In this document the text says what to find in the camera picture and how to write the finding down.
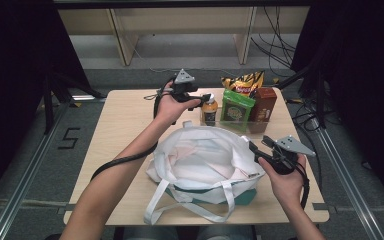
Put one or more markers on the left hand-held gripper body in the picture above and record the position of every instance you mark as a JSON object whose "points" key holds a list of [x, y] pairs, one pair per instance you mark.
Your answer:
{"points": [[184, 87]]}

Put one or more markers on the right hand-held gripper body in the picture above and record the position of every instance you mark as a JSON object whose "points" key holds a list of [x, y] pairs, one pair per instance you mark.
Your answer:
{"points": [[285, 160]]}

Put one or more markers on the orange juice bottle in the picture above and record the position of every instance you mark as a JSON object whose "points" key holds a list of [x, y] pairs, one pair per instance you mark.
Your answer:
{"points": [[209, 111]]}

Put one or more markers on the clear plastic bin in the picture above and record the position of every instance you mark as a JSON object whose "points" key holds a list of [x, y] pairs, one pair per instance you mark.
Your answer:
{"points": [[263, 128]]}

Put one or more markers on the brown carton box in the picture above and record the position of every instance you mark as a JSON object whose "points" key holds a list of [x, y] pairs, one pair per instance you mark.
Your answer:
{"points": [[263, 106]]}

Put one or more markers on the green snack packet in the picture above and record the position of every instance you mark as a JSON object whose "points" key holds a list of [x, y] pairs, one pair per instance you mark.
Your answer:
{"points": [[236, 111]]}

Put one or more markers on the yellow black chip bag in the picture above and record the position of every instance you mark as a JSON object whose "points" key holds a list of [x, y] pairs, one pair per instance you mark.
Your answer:
{"points": [[243, 83]]}

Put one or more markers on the white green orange tote bag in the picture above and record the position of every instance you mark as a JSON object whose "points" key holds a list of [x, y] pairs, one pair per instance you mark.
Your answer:
{"points": [[206, 160]]}

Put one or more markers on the person's left hand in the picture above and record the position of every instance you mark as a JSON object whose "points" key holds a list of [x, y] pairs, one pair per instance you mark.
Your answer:
{"points": [[170, 110]]}

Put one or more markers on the person's right hand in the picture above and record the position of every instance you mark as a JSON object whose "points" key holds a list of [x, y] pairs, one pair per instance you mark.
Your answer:
{"points": [[288, 188]]}

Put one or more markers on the black metal stand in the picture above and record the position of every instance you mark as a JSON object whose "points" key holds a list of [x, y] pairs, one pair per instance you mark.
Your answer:
{"points": [[48, 106], [320, 100]]}

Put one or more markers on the beige wooden desk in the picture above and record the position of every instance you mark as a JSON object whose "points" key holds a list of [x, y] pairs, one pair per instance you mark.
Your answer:
{"points": [[186, 20]]}

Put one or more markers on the black curtain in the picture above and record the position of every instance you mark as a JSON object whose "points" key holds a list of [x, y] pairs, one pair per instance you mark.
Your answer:
{"points": [[363, 83], [16, 83]]}

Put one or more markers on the aluminium floor rail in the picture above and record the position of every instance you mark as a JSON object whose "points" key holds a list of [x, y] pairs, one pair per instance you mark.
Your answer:
{"points": [[23, 186], [353, 196]]}

